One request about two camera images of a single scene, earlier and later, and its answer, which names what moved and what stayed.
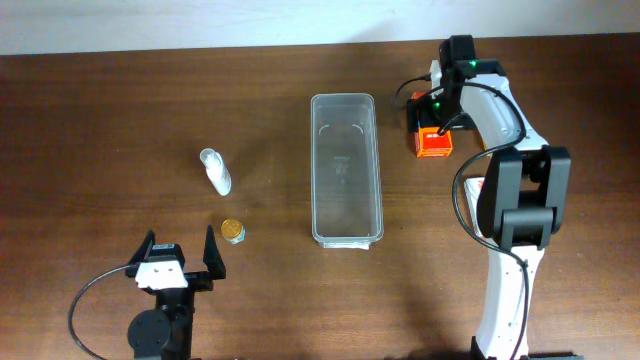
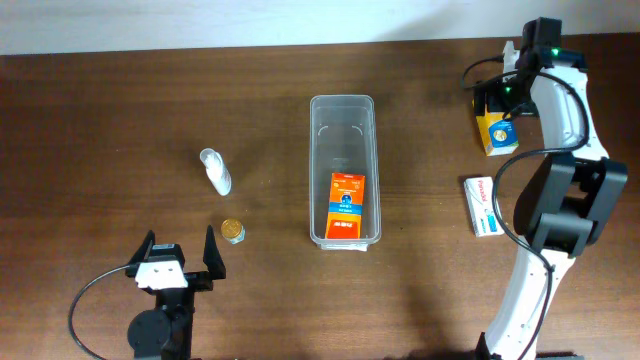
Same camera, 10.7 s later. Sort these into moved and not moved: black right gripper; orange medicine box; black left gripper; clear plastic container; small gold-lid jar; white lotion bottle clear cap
Moved: black right gripper; orange medicine box
Not moved: clear plastic container; black left gripper; white lotion bottle clear cap; small gold-lid jar
